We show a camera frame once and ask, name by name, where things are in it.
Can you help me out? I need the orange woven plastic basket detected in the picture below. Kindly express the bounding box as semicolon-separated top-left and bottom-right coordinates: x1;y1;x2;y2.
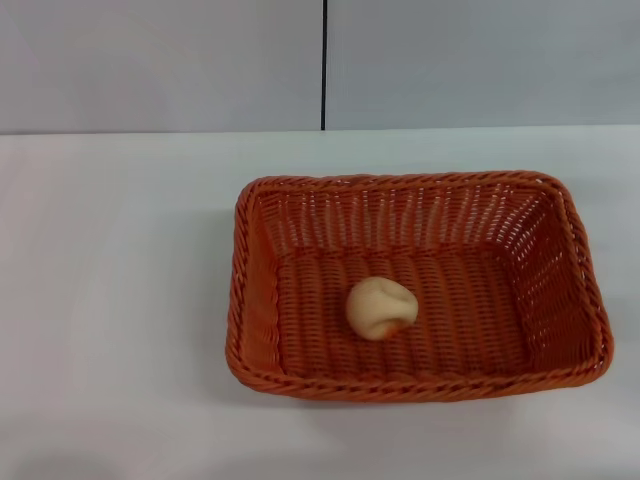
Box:
224;171;615;404

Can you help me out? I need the peach toy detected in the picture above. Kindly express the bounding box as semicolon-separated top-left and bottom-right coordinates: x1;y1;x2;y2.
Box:
346;276;419;342

